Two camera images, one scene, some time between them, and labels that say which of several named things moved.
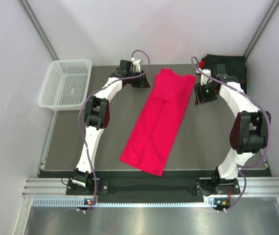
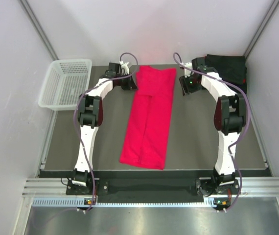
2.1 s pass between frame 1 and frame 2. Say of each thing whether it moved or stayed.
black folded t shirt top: stayed
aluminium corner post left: stayed
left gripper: moved
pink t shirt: moved
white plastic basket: stayed
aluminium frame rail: stayed
